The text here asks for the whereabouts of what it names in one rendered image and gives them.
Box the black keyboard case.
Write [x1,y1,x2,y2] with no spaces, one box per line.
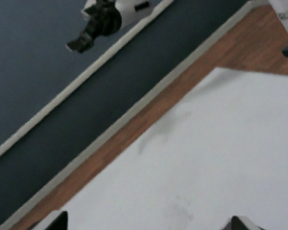
[218,217,231,230]

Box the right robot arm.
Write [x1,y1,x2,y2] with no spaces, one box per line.
[84,0,288,33]

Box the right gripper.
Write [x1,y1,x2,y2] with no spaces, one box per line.
[65,0,122,53]

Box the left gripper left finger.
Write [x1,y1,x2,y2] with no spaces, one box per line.
[26,210,68,230]

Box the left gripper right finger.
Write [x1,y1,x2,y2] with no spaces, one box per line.
[231,216,265,230]

